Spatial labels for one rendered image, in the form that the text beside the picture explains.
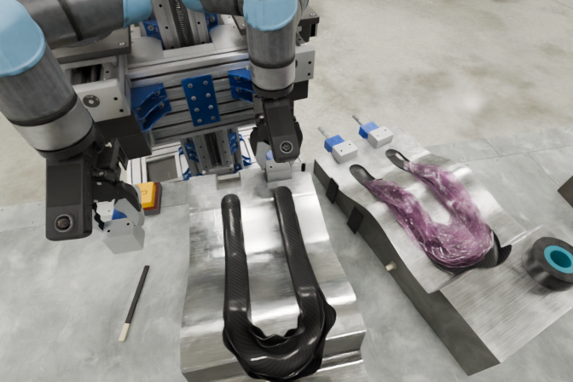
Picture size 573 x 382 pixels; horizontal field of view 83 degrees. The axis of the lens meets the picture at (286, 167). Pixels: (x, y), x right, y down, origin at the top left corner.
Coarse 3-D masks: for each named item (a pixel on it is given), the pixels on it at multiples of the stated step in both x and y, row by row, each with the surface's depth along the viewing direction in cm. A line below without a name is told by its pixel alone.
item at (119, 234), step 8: (120, 216) 57; (104, 224) 55; (112, 224) 55; (120, 224) 55; (128, 224) 55; (104, 232) 54; (112, 232) 54; (120, 232) 54; (128, 232) 54; (136, 232) 55; (144, 232) 59; (104, 240) 53; (112, 240) 54; (120, 240) 54; (128, 240) 54; (136, 240) 55; (112, 248) 55; (120, 248) 56; (128, 248) 56; (136, 248) 57
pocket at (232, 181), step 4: (216, 176) 70; (232, 176) 72; (236, 176) 72; (216, 180) 70; (220, 180) 72; (224, 180) 72; (228, 180) 72; (232, 180) 73; (236, 180) 73; (240, 180) 73; (220, 184) 72; (224, 184) 72; (228, 184) 72; (232, 184) 72; (236, 184) 72; (240, 184) 72; (220, 188) 71
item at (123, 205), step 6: (138, 192) 55; (114, 204) 50; (120, 204) 50; (126, 204) 50; (120, 210) 51; (126, 210) 51; (132, 210) 51; (126, 216) 52; (132, 216) 52; (138, 216) 53; (144, 216) 55; (132, 222) 54; (138, 222) 54
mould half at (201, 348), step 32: (192, 192) 67; (224, 192) 67; (256, 192) 67; (192, 224) 63; (256, 224) 63; (320, 224) 63; (192, 256) 59; (256, 256) 59; (320, 256) 58; (192, 288) 53; (224, 288) 52; (256, 288) 52; (288, 288) 51; (192, 320) 47; (256, 320) 47; (288, 320) 47; (352, 320) 47; (192, 352) 44; (224, 352) 44; (352, 352) 50
